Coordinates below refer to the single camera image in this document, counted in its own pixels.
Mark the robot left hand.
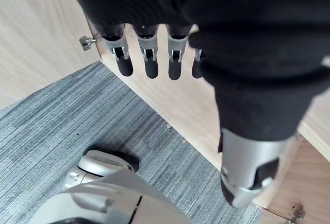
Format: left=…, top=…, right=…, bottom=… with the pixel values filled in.
left=61, top=0, right=330, bottom=209

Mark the light wood cabinet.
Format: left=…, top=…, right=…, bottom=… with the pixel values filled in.
left=87, top=20, right=330, bottom=224

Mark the metal cabinet hinge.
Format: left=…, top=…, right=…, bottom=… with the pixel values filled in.
left=78, top=33, right=102, bottom=51
left=285, top=202, right=307, bottom=221

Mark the light wood cabinet door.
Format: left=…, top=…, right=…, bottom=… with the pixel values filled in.
left=0, top=0, right=103, bottom=111

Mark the silver robot leg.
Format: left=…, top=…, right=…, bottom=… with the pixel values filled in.
left=27, top=150, right=193, bottom=224

